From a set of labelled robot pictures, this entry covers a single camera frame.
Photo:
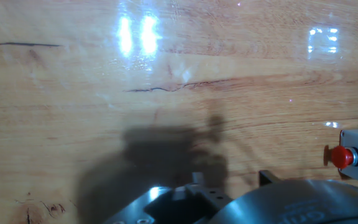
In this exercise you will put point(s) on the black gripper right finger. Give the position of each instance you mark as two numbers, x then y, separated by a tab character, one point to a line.
267	178

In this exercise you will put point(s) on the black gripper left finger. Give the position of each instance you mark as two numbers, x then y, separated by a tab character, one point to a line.
208	194

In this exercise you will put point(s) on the silver orange robot arm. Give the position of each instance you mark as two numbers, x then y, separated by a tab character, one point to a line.
297	205

